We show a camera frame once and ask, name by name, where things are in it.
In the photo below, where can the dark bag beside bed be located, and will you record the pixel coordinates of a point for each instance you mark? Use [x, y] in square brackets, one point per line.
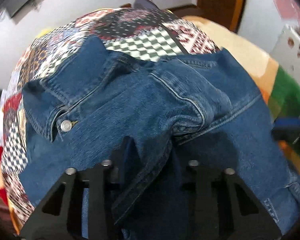
[145, 4]

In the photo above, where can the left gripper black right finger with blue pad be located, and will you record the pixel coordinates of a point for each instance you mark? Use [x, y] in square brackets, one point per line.
[221, 206]

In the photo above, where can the white sliding door with hearts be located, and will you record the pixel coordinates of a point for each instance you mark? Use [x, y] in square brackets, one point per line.
[263, 20]

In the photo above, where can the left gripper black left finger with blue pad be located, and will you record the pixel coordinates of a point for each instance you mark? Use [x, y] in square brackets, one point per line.
[59, 214]

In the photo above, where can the brown wooden wardrobe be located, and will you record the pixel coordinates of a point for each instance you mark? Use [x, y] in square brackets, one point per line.
[227, 13]

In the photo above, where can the patchwork patterned bed quilt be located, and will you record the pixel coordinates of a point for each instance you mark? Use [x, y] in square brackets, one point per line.
[143, 34]

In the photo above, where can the yellow orange blanket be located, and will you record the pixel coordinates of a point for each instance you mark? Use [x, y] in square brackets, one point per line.
[279, 90]

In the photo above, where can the blue denim jacket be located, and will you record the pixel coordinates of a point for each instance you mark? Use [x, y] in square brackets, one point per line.
[151, 119]

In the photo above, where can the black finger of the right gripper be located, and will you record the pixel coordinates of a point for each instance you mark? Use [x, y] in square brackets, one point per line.
[287, 129]

